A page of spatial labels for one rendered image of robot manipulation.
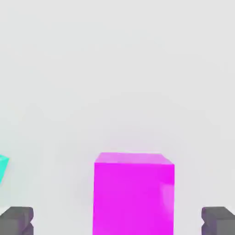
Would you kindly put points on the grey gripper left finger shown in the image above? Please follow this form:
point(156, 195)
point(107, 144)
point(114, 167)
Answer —
point(15, 220)

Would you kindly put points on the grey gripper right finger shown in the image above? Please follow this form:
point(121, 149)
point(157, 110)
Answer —
point(219, 221)

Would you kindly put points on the small cyan cube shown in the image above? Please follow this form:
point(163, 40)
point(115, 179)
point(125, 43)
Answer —
point(2, 168)

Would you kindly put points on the small magenta cube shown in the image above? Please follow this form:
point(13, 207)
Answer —
point(133, 198)

